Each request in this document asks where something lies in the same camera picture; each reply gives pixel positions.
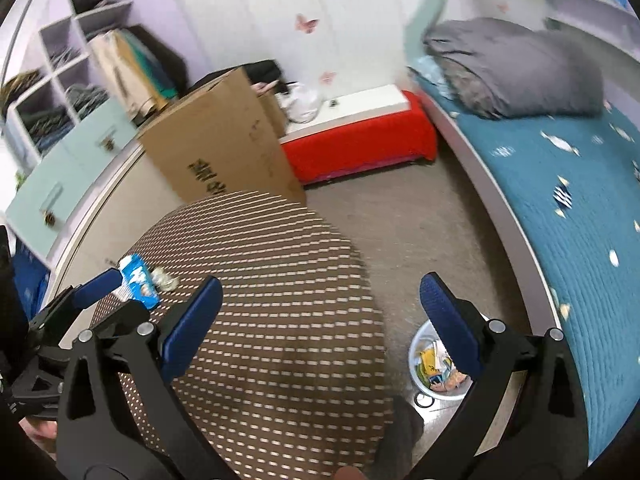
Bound brown polka dot tablecloth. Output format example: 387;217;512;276
132;191;393;479

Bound silver barcode wrapper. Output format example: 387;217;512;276
151;266;179;292

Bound grey folded blanket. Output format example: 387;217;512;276
422;18;604;119

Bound white wardrobe doors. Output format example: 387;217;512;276
179;0;421;99

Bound blue shopping bag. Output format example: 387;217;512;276
12;240;50;320

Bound person's left hand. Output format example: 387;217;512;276
20;417;58;460

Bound white trash bin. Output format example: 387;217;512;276
408;321;472;402

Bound curved white cabinet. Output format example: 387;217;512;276
44;140;183;301

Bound teal bed mattress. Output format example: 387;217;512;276
410;55;639;457

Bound white plastic bag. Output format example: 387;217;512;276
277;82;323;124

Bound white cubby shelf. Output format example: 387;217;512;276
3;0;136;178

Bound large cardboard box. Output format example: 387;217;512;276
138;68;306;204

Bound hanging clothes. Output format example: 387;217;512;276
87;24;192;126

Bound teal drawer unit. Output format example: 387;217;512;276
6;98;137;257

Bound light blue bunk bed frame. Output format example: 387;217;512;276
405;0;639;67

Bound blue cookie wrapper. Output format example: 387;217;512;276
114;254;160;310

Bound red storage bench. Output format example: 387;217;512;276
282;91;438;185

